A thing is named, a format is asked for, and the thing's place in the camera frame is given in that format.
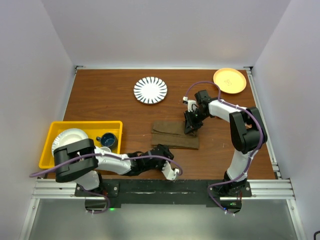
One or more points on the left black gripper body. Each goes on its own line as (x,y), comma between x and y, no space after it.
(159,165)

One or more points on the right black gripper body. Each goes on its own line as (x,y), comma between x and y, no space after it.
(196,117)

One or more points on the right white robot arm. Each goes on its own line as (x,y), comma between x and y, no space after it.
(247,132)

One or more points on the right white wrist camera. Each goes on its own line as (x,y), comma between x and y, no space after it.
(191,104)

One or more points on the orange plate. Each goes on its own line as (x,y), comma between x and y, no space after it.
(229,80)

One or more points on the white blue striped plate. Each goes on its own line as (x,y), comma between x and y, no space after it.
(150,90)

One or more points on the white paper plate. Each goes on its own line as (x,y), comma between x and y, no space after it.
(68,136)

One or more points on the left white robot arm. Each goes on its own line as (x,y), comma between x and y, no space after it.
(79,162)

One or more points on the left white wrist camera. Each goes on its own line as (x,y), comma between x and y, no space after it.
(170,173)

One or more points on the aluminium frame rail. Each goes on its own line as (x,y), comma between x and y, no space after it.
(275,189)

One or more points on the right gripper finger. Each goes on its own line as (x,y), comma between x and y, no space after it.
(188,123)
(196,125)

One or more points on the brown cloth napkin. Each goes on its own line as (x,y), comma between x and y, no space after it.
(171,134)

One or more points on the white grey mug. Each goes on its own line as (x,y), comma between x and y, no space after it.
(107,149)

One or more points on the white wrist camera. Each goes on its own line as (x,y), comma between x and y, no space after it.
(191,104)
(170,173)

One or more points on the yellow plastic bin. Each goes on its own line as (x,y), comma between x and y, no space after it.
(93,129)

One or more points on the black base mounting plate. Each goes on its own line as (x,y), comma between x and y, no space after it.
(180,192)

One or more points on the dark blue mug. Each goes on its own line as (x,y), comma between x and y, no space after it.
(108,140)

